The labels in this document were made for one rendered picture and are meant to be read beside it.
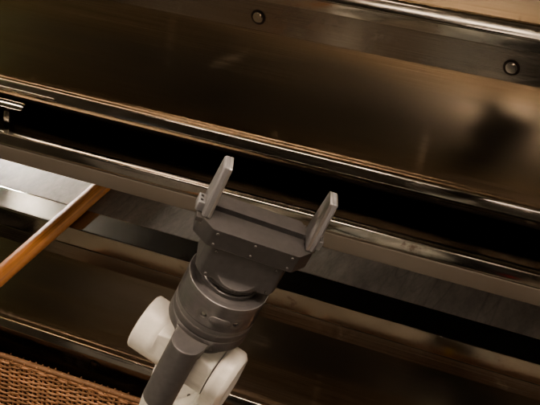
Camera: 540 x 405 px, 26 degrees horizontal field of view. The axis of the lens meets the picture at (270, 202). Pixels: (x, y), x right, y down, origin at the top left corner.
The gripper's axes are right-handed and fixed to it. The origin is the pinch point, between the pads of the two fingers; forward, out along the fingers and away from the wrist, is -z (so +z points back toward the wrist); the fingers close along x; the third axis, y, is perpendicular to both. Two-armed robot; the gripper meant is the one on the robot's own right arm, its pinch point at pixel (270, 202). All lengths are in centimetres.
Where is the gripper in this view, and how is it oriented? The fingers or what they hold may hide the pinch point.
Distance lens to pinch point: 113.3
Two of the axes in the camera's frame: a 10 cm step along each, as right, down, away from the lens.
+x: -9.3, -3.1, -2.1
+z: -3.8, 7.0, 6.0
